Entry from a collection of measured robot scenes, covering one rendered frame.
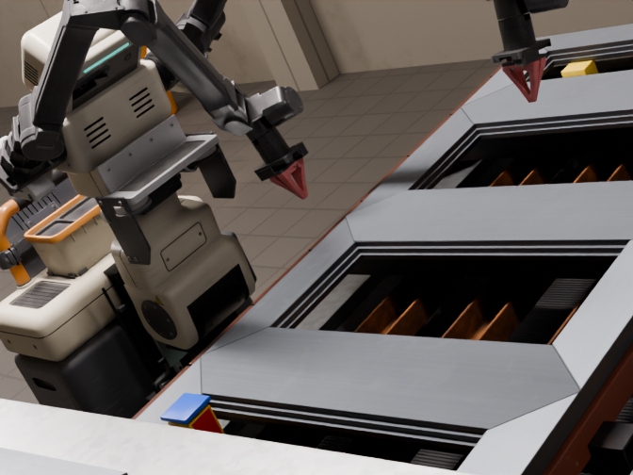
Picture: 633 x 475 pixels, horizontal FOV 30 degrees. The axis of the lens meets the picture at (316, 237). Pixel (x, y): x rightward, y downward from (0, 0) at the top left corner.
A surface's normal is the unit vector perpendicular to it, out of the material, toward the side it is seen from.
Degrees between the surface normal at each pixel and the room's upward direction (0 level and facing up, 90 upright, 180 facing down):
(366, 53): 90
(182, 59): 129
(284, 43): 90
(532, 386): 0
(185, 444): 0
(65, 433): 0
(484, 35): 90
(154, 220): 98
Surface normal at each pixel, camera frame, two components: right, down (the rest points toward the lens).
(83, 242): 0.69, 0.07
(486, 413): -0.38, -0.84
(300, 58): -0.63, 0.54
